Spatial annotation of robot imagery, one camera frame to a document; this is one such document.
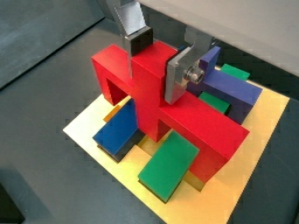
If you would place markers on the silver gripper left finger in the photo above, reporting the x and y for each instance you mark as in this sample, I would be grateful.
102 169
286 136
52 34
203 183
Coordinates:
135 33

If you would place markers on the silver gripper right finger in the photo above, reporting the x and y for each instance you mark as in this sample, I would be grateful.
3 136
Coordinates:
182 68

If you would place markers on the red E-shaped block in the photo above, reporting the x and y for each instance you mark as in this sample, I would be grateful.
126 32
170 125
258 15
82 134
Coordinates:
138 77

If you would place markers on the yellow base board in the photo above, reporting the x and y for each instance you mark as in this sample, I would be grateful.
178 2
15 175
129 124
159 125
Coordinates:
207 206

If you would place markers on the purple cross block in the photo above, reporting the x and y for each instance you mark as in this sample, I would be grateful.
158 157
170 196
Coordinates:
229 88

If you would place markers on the blue long block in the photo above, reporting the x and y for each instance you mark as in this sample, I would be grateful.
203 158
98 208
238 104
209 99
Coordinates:
121 134

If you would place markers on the green long block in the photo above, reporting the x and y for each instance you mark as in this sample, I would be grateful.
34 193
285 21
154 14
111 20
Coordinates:
171 163

